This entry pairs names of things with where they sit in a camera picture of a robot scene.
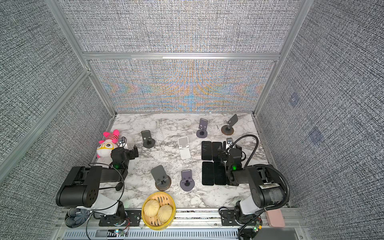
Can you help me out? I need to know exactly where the black ladle spoon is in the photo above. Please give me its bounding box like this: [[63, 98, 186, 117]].
[[103, 182, 124, 192]]

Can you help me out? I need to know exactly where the grey round stand back left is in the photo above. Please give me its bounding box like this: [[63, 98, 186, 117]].
[[141, 130, 156, 149]]

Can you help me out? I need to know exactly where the right steamed bun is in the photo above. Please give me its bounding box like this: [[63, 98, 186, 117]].
[[157, 205, 173, 224]]

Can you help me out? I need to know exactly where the purple round stand back centre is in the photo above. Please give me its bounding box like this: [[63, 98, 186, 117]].
[[196, 118, 208, 139]]

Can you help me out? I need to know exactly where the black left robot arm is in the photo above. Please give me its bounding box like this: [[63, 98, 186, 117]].
[[56, 146, 139, 220]]

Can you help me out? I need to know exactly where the yellow bamboo steamer basket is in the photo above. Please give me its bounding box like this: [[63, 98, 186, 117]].
[[142, 192, 176, 231]]

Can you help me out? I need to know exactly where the pink white plush toy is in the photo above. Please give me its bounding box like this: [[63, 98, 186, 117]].
[[97, 130, 120, 158]]

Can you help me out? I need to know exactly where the brown round stand back right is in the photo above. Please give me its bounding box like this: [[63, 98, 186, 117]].
[[221, 114, 238, 136]]

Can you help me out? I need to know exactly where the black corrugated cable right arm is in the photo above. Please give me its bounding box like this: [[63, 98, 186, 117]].
[[228, 134, 291, 211]]

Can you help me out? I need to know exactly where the purple round stand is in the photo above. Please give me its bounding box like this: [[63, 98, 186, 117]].
[[196, 118, 208, 139], [180, 170, 195, 192]]

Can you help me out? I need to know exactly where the white folding phone stand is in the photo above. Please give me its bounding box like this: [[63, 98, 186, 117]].
[[178, 137, 191, 160]]

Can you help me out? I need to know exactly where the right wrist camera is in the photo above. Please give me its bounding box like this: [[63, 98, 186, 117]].
[[225, 138, 233, 149]]

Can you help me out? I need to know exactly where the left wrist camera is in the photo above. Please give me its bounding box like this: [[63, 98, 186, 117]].
[[118, 136, 128, 149]]

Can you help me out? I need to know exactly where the pink rectangular pad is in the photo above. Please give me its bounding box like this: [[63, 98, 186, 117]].
[[266, 209, 286, 228]]

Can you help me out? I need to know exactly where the steamed bun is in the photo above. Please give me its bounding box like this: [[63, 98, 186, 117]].
[[143, 199, 160, 218], [157, 205, 173, 224]]

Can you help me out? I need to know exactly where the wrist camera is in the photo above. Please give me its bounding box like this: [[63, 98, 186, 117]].
[[118, 136, 128, 149], [225, 138, 233, 149]]

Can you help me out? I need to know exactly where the purple round stand front centre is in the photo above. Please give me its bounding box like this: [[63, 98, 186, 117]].
[[180, 170, 195, 192]]

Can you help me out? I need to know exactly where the aluminium front rail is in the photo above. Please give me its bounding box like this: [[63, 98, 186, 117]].
[[50, 208, 311, 240]]

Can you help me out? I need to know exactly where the left steamed bun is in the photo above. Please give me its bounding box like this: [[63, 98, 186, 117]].
[[143, 199, 160, 218]]

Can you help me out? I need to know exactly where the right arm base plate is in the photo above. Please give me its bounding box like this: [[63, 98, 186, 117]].
[[219, 209, 240, 227]]

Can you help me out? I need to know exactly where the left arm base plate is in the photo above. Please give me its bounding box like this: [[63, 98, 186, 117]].
[[99, 210, 142, 227]]

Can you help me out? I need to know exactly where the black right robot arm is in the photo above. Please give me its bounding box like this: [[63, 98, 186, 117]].
[[215, 148, 291, 225]]

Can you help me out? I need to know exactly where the dark fluted cup tray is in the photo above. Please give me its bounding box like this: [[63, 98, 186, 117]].
[[65, 208, 90, 228]]

